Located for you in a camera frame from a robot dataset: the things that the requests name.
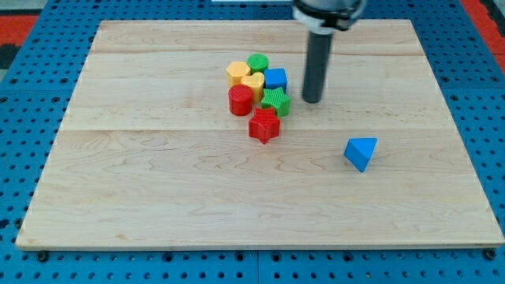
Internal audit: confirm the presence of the white and black wrist mount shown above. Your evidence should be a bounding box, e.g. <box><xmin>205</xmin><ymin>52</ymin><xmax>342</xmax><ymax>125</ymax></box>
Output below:
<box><xmin>292</xmin><ymin>0</ymin><xmax>367</xmax><ymax>35</ymax></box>

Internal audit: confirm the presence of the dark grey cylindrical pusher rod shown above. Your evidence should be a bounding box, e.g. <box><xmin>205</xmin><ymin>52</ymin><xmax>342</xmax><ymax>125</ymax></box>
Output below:
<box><xmin>302</xmin><ymin>32</ymin><xmax>333</xmax><ymax>103</ymax></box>

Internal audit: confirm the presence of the blue triangle block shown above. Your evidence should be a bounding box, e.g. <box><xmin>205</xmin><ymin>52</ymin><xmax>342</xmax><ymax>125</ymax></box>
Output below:
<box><xmin>343</xmin><ymin>137</ymin><xmax>378</xmax><ymax>173</ymax></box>

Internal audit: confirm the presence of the green star block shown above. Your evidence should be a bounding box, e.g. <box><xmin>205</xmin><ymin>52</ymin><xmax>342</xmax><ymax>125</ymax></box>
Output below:
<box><xmin>260</xmin><ymin>87</ymin><xmax>291</xmax><ymax>117</ymax></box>

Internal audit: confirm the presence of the red star block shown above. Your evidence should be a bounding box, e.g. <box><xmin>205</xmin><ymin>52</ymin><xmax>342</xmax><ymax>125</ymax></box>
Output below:
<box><xmin>249</xmin><ymin>107</ymin><xmax>281</xmax><ymax>144</ymax></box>

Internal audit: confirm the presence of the blue cube block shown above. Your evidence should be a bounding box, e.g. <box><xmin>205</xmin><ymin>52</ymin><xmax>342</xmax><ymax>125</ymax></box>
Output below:
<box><xmin>264</xmin><ymin>68</ymin><xmax>288</xmax><ymax>94</ymax></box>

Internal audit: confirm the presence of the green cylinder block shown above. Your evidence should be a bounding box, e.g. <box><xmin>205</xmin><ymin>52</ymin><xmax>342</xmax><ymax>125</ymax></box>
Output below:
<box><xmin>246</xmin><ymin>53</ymin><xmax>269</xmax><ymax>74</ymax></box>

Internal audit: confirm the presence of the yellow heart block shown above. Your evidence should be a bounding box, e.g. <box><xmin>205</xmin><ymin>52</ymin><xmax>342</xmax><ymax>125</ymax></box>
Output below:
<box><xmin>241</xmin><ymin>72</ymin><xmax>265</xmax><ymax>103</ymax></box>

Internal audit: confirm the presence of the yellow hexagon block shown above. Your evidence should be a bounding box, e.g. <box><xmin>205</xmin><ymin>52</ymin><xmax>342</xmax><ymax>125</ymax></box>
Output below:
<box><xmin>226</xmin><ymin>62</ymin><xmax>251</xmax><ymax>87</ymax></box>

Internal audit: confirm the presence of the red cylinder block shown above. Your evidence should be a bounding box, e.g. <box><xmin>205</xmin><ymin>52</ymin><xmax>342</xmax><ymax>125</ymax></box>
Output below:
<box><xmin>228</xmin><ymin>84</ymin><xmax>253</xmax><ymax>116</ymax></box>

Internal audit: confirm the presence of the wooden board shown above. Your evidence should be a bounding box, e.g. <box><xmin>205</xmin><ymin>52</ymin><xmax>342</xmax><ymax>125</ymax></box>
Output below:
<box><xmin>16</xmin><ymin>20</ymin><xmax>504</xmax><ymax>251</ymax></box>

